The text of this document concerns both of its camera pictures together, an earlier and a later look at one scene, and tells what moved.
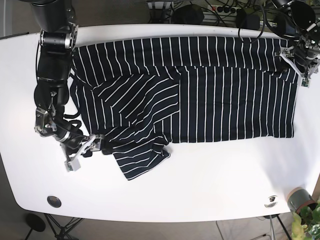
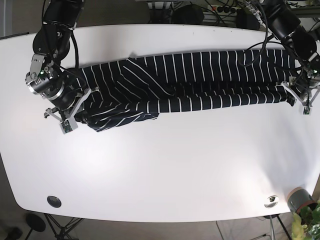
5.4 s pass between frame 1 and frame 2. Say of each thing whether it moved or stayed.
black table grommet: stayed
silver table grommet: stayed
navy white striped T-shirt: moved
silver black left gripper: moved
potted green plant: stayed
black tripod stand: stayed
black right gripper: moved
